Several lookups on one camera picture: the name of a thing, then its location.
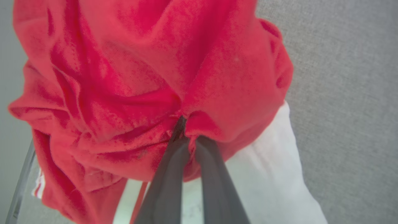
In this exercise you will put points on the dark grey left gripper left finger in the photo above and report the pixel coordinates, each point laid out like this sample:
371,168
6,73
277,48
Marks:
168,186

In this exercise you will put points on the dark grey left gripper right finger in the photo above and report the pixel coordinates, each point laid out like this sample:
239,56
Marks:
217,193

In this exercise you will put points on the red and white basketball jersey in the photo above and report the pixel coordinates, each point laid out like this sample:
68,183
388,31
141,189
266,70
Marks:
149,71

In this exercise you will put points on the grey metal bar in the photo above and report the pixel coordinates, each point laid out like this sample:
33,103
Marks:
19,186

